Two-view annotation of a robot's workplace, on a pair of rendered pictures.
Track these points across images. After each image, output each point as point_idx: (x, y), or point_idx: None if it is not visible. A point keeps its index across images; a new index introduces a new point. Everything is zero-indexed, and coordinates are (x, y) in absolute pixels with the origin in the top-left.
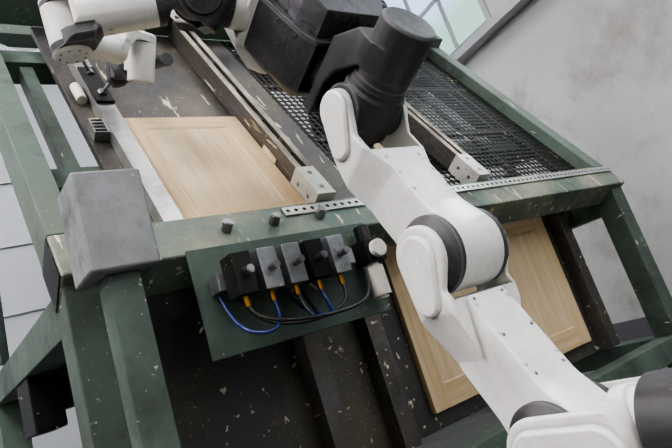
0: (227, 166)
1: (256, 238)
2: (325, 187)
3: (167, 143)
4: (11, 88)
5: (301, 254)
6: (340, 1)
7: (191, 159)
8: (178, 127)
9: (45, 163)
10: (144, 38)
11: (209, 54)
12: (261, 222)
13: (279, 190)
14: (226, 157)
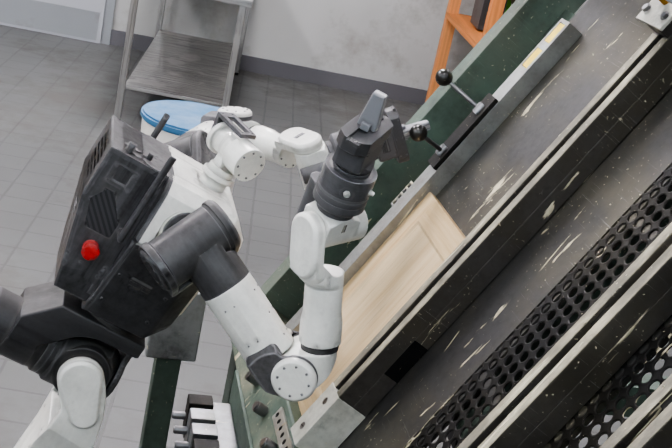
0: (372, 324)
1: (249, 409)
2: (300, 430)
3: (399, 254)
4: (423, 114)
5: (176, 442)
6: (60, 249)
7: (377, 289)
8: (429, 238)
9: None
10: (287, 149)
11: (589, 117)
12: (267, 401)
13: None
14: (388, 312)
